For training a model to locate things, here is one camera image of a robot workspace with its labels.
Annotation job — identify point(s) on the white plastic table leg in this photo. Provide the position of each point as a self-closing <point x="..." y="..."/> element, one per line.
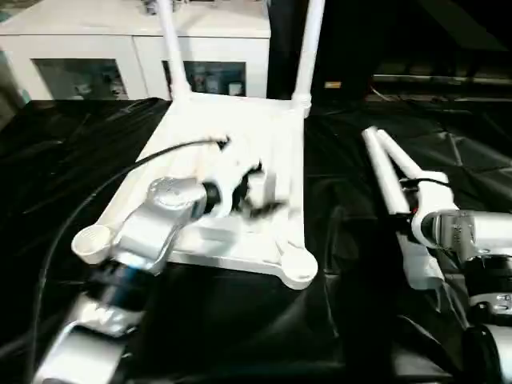
<point x="308" y="52"/>
<point x="384" y="176"/>
<point x="174" y="52"/>
<point x="396" y="152"/>

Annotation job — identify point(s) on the white plastic table top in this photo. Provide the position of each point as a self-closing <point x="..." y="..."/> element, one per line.
<point x="260" y="128"/>

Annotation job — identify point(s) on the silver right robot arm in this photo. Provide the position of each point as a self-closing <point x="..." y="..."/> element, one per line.
<point x="480" y="228"/>

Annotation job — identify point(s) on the small white cup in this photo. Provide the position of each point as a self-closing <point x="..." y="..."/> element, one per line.
<point x="234" y="88"/>

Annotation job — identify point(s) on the small white label sticker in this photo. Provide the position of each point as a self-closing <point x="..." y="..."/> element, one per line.
<point x="333" y="85"/>

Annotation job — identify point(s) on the black plastic mat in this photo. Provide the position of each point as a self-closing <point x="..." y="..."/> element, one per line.
<point x="60" y="160"/>

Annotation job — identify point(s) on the white cabinet with glass doors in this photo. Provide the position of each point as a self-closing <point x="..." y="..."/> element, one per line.
<point x="80" y="44"/>

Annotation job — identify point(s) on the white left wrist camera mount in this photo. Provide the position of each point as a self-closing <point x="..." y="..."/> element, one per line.
<point x="224" y="172"/>

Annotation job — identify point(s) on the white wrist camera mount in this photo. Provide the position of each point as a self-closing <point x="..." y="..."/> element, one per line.
<point x="436" y="192"/>
<point x="224" y="172"/>

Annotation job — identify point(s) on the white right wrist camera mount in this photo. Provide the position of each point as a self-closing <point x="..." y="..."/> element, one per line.
<point x="436" y="192"/>

